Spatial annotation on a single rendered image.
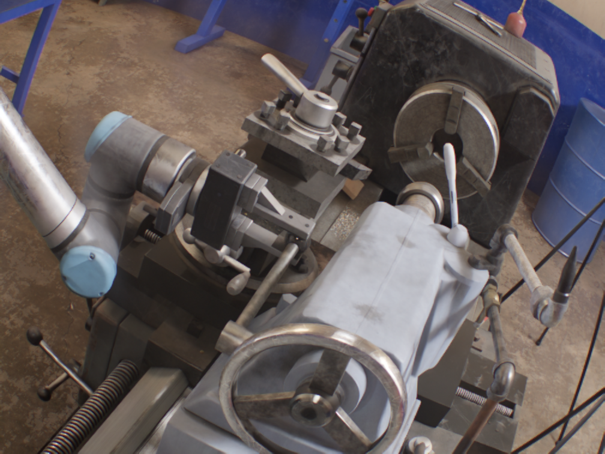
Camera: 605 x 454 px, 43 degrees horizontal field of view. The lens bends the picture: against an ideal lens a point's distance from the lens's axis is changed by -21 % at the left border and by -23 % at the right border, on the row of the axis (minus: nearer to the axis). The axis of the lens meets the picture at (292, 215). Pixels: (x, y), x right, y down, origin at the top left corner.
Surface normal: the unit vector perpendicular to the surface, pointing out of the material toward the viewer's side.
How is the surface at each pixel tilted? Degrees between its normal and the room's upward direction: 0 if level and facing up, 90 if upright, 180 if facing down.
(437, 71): 90
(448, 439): 0
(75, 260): 93
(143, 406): 36
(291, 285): 50
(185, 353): 0
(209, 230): 105
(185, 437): 90
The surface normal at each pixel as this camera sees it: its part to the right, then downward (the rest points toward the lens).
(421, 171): -0.29, 0.35
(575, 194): -0.61, 0.15
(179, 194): 0.28, -0.69
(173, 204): 0.11, -0.43
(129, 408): -0.22, -0.93
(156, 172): -0.16, 0.09
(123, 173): -0.37, 0.53
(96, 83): 0.37, -0.82
